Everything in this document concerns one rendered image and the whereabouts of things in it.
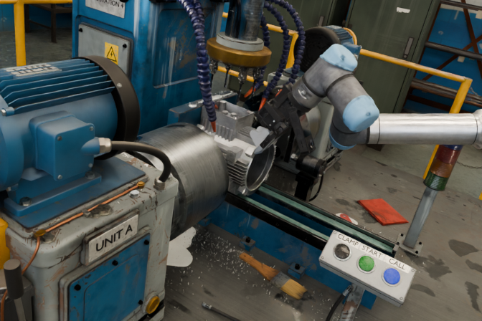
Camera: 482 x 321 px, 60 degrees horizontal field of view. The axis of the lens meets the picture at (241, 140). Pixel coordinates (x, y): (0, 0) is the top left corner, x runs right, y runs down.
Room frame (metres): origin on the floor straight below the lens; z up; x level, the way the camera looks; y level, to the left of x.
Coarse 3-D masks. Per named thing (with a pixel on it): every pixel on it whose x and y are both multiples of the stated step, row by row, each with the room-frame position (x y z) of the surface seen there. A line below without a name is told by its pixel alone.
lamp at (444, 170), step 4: (436, 160) 1.13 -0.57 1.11; (432, 164) 1.14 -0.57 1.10; (436, 164) 1.13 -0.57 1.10; (440, 164) 1.12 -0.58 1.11; (444, 164) 1.11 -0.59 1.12; (448, 164) 1.11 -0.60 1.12; (452, 164) 1.11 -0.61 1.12; (432, 168) 1.13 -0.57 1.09; (436, 168) 1.12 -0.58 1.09; (440, 168) 1.11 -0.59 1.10; (444, 168) 1.11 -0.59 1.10; (448, 168) 1.11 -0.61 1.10; (452, 168) 1.12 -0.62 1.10; (432, 172) 1.13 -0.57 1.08; (436, 172) 1.12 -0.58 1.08; (440, 172) 1.11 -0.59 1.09; (444, 172) 1.11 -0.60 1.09; (448, 172) 1.11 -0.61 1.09; (440, 176) 1.11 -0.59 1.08; (444, 176) 1.11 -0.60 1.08; (448, 176) 1.12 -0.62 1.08
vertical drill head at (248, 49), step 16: (240, 0) 1.10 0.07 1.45; (256, 0) 1.11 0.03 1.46; (240, 16) 1.10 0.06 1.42; (256, 16) 1.11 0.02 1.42; (224, 32) 1.16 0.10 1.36; (240, 32) 1.10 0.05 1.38; (256, 32) 1.12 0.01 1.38; (208, 48) 1.10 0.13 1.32; (224, 48) 1.07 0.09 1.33; (240, 48) 1.08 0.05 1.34; (256, 48) 1.10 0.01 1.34; (240, 64) 1.06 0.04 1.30; (256, 64) 1.07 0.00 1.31; (240, 80) 1.08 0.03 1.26
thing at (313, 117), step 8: (280, 88) 1.40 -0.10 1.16; (256, 96) 1.34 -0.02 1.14; (272, 96) 1.32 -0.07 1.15; (248, 104) 1.36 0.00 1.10; (256, 104) 1.34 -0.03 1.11; (264, 104) 1.32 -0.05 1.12; (256, 112) 1.33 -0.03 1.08; (312, 112) 1.36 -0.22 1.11; (256, 120) 1.31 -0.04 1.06; (312, 120) 1.34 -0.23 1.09; (320, 120) 1.40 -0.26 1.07; (256, 128) 1.33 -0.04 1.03; (312, 128) 1.34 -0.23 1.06; (312, 136) 1.35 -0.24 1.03; (280, 144) 1.28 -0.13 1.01; (280, 152) 1.27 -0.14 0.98; (296, 152) 1.28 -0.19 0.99; (280, 160) 1.28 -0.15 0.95
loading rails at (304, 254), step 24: (264, 192) 1.10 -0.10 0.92; (216, 216) 1.05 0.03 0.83; (240, 216) 1.02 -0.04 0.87; (264, 216) 0.98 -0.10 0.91; (288, 216) 1.05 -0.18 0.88; (312, 216) 1.02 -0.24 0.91; (336, 216) 1.03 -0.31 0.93; (240, 240) 0.98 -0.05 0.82; (264, 240) 0.97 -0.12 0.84; (288, 240) 0.94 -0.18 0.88; (312, 240) 0.91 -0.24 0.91; (360, 240) 0.95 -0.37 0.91; (384, 240) 0.96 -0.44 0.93; (288, 264) 0.93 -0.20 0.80; (312, 264) 0.90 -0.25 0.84; (336, 288) 0.87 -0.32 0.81
